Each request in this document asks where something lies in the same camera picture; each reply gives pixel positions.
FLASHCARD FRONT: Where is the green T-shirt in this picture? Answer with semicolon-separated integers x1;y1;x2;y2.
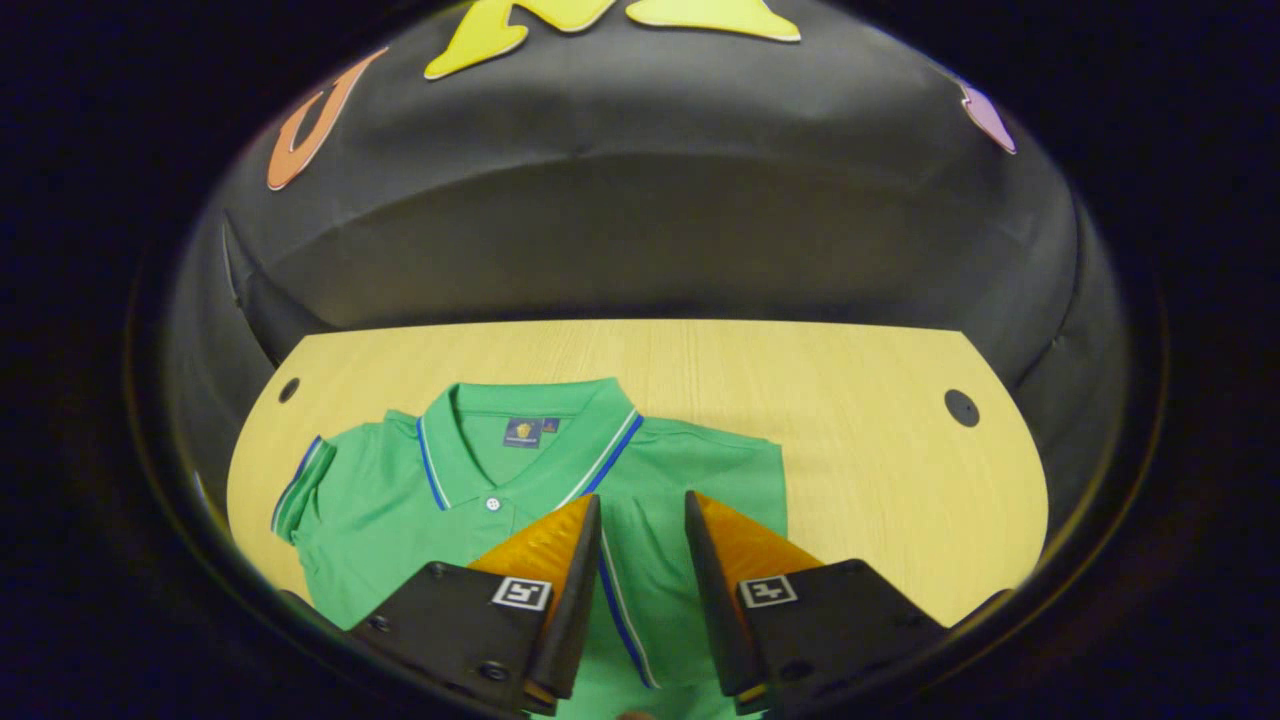
270;377;791;720

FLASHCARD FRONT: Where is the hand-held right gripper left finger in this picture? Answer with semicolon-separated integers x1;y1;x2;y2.
340;493;603;717

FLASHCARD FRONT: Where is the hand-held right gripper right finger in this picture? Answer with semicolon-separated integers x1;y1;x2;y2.
684;490;951;716

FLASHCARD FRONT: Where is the black backdrop cloth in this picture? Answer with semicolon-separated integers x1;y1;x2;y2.
165;0;1136;521

